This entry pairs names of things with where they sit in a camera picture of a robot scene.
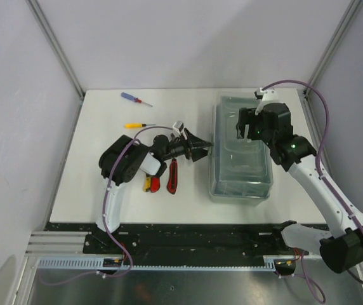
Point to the grey slotted cable duct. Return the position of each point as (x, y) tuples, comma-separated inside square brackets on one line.
[(101, 263)]

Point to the yellow handled screwdriver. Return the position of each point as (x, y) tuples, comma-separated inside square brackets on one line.
[(137, 125)]

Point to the aluminium frame post left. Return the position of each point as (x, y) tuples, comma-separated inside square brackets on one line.
[(55, 45)]

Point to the aluminium frame post right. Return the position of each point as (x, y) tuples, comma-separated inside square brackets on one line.
[(339, 34)]

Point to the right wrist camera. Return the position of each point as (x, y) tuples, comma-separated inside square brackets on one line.
[(265, 97)]

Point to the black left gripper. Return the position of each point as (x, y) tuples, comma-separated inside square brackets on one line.
[(194, 143)]

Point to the red black utility knife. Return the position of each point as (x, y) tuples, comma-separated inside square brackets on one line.
[(173, 176)]

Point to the blue handled screwdriver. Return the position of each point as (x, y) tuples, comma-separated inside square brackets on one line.
[(134, 99)]

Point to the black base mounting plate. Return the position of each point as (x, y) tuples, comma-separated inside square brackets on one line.
[(140, 237)]

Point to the green toolbox with clear lid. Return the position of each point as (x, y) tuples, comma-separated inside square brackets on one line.
[(239, 169)]

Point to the yellow utility knife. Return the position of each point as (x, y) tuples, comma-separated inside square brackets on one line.
[(147, 183)]

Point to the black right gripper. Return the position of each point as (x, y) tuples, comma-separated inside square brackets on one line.
[(248, 117)]

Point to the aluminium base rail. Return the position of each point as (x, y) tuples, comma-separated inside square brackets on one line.
[(56, 243)]

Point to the aluminium frame post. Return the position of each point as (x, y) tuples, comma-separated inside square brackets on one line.
[(339, 34), (55, 45)]

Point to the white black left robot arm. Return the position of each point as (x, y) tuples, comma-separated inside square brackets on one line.
[(125, 157)]

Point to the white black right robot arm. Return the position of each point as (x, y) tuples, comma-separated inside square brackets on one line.
[(341, 245)]

